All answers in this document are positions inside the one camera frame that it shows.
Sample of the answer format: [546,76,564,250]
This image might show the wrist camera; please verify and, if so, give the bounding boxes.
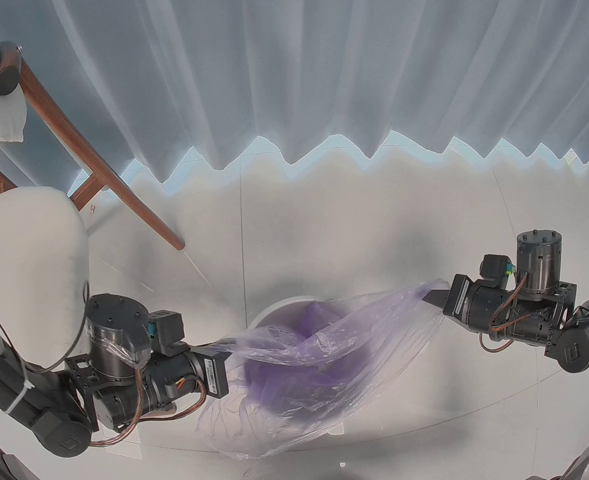
[479,253,517,290]
[146,309,185,357]

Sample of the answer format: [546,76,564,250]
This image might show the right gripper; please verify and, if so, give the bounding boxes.
[422,273,513,334]

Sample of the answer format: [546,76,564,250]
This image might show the black cable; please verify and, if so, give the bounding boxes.
[46,278,91,374]

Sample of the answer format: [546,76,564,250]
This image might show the white curtain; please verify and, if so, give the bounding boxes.
[0,0,589,218]

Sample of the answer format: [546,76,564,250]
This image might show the purple plastic bag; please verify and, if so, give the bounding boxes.
[196,277,451,462]

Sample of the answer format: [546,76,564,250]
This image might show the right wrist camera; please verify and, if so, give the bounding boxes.
[479,253,517,290]

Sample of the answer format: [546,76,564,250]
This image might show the white cushioned wooden chair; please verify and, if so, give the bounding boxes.
[0,0,185,369]

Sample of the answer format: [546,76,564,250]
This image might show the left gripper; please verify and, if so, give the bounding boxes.
[147,345,231,413]

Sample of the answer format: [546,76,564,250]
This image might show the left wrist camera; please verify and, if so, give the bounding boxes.
[146,309,185,357]

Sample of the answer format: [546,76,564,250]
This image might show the white trash bin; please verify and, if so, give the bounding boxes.
[243,295,375,425]

